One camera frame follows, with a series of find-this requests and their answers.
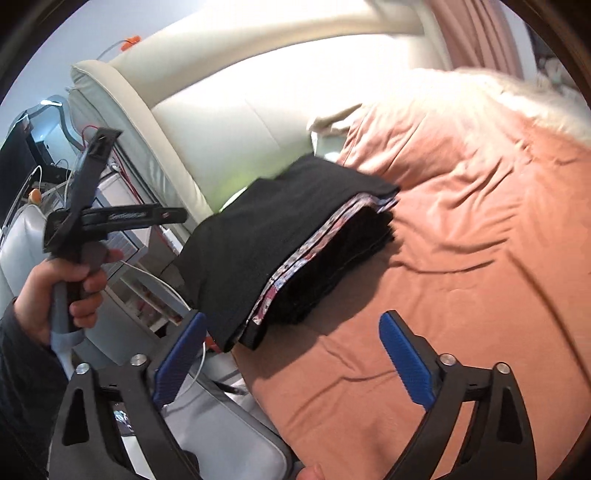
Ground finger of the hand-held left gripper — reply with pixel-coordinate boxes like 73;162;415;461
83;206;189;230
69;129;123;217

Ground person's left forearm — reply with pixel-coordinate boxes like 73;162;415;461
0;295;70;480

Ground smartphone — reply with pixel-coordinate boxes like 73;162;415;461
111;401;136;437

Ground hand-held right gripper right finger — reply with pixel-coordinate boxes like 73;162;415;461
379;310;539;480

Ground light grey leather chair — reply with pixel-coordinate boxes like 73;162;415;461
0;203;298;480

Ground cream padded headboard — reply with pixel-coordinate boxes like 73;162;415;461
69;0;453;222

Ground black pants with white print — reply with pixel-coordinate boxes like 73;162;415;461
178;154;400;354

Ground orange duvet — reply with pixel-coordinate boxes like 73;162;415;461
231;69;591;480

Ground person's left hand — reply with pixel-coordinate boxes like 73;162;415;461
14;251;123;347

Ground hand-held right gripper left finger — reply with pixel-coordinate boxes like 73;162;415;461
48;311;208;480

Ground patterned bear print pants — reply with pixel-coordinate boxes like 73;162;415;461
247;193;400;330

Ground white bedside table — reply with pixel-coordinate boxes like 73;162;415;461
92;171;195;324

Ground silver framed mirror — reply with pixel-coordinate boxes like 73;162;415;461
0;95;81;217

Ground stack of folded black pants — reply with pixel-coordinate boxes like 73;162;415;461
240;203;395;349

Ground cream pillow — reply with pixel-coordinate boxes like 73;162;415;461
307;104;365;139

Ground pink curtain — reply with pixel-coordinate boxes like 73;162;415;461
427;0;527;79

